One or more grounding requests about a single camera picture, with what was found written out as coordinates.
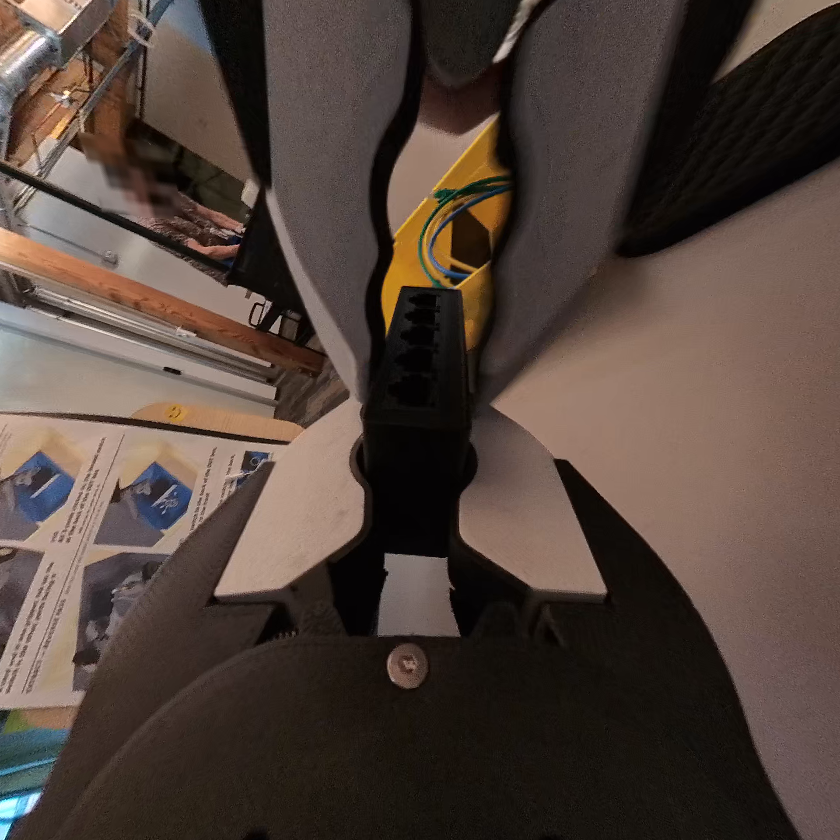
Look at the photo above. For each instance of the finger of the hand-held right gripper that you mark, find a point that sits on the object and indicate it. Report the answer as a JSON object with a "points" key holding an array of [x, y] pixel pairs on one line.
{"points": [[321, 197], [571, 197]]}

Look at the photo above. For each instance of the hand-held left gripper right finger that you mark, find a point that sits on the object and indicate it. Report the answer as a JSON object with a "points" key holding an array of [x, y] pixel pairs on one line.
{"points": [[531, 525]]}

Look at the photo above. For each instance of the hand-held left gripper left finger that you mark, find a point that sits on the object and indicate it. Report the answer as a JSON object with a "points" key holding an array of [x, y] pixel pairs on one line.
{"points": [[295, 525]]}

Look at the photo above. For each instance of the yellow plastic bin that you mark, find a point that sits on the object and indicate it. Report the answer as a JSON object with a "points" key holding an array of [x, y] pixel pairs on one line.
{"points": [[479, 164]]}

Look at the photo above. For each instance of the black network switch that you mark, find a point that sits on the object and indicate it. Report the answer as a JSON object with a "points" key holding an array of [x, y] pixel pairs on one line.
{"points": [[420, 459]]}

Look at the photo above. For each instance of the person's right hand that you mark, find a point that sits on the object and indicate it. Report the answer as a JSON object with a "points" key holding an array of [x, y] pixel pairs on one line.
{"points": [[456, 111]]}

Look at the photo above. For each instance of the dark bin divider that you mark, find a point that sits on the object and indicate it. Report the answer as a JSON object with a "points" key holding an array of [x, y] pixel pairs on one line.
{"points": [[469, 239]]}

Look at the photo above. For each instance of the silver ventilation ductwork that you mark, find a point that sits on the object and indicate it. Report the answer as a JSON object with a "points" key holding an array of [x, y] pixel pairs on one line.
{"points": [[26, 59]]}

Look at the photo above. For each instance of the printed instruction sheet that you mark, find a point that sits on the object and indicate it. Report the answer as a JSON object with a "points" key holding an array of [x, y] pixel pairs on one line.
{"points": [[59, 577]]}

